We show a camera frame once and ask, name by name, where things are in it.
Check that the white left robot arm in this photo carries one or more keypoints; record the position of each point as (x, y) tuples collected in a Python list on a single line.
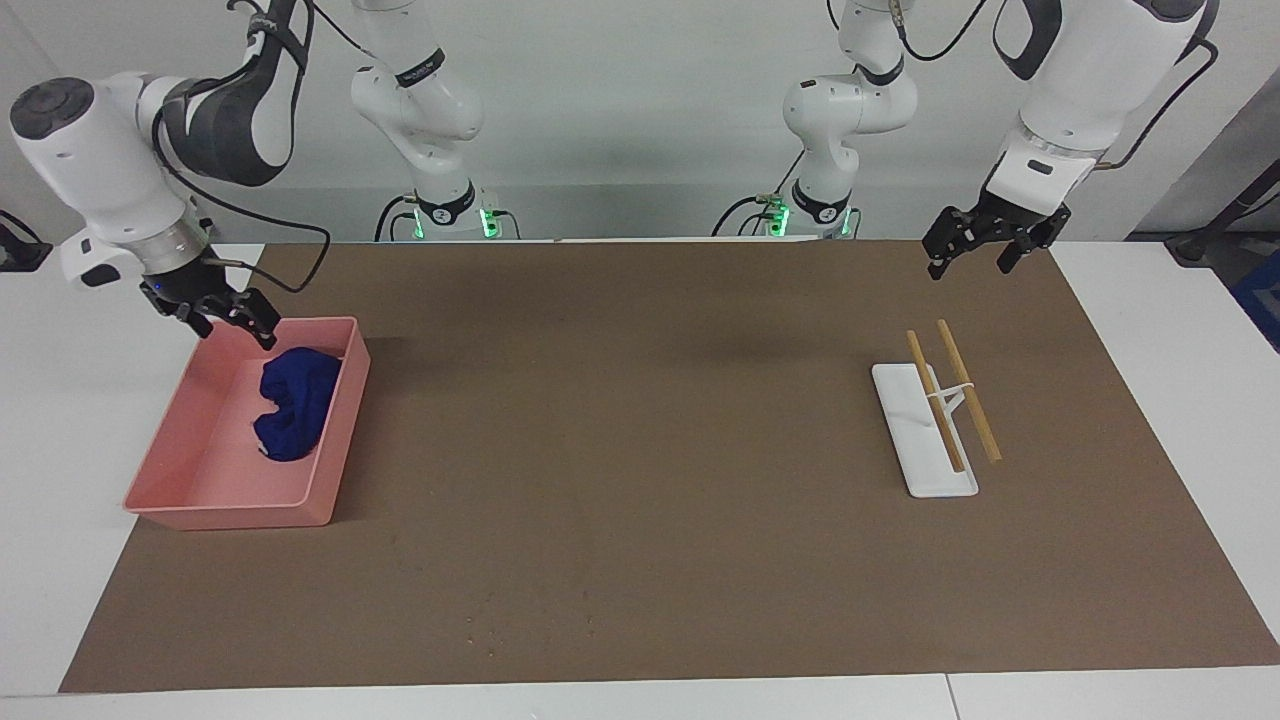
[(1090, 70)]

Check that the brown table mat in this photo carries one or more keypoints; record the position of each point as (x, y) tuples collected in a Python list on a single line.
[(650, 450)]

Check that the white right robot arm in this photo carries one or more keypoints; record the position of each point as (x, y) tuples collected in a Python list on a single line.
[(90, 160)]

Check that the black clamp mount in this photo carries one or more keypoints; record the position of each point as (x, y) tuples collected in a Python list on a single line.
[(20, 255)]

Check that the pink plastic bin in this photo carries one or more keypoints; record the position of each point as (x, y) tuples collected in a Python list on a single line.
[(200, 470)]

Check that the wooden rack rod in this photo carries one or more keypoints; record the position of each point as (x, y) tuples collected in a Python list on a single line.
[(970, 393), (935, 400)]

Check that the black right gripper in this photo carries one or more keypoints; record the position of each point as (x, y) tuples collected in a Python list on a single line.
[(215, 298)]

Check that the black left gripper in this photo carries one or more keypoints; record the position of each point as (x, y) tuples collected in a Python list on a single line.
[(1000, 225)]

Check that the white towel rack base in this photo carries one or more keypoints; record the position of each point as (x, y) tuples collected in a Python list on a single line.
[(925, 462)]

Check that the blue box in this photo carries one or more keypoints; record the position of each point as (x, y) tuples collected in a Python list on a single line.
[(1262, 300)]

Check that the black stand leg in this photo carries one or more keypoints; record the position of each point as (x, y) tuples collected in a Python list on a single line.
[(1195, 245)]

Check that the blue towel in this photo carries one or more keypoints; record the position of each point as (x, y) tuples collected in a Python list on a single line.
[(295, 405)]

